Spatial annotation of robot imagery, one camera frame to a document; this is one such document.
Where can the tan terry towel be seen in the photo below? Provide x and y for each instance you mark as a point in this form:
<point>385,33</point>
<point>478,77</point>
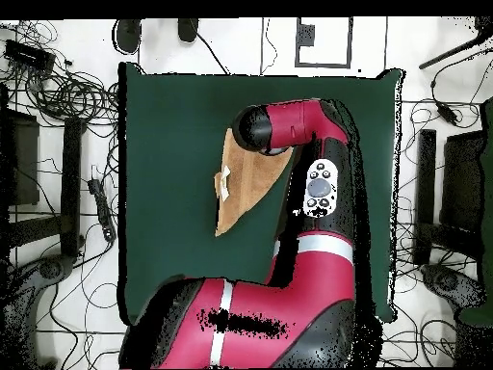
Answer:
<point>250,181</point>

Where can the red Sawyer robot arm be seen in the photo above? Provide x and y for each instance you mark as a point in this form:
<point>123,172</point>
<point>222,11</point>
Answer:
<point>308,289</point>

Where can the dark green table cloth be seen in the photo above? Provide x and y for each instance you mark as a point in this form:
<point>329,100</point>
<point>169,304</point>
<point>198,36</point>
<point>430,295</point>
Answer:
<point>173,231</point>

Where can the black power strip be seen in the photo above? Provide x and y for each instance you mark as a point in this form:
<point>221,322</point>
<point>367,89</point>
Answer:
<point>102,208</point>

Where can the person's left foot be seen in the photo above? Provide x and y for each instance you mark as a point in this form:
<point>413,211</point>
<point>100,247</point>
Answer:
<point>188,30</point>

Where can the person's foot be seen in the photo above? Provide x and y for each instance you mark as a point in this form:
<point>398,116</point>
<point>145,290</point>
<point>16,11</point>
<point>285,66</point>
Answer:
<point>128,34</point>
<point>188,30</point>

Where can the person's right foot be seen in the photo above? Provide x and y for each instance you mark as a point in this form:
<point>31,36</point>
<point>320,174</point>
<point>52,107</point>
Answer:
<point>128,34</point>

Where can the black chair base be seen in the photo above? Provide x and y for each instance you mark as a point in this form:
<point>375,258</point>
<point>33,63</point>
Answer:
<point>50,269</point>
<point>450,285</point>

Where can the black power adapter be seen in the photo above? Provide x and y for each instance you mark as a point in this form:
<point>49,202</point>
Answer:
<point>446,113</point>

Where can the black rod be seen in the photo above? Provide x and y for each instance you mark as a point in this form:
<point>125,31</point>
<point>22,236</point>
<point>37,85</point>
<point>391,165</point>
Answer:
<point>450,52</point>

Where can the black box device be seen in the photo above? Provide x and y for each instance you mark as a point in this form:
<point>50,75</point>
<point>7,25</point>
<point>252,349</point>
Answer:
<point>29,58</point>

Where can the black metal frame stand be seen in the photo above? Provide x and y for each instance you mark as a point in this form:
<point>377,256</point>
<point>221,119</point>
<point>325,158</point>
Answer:
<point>427,185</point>
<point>71,185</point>

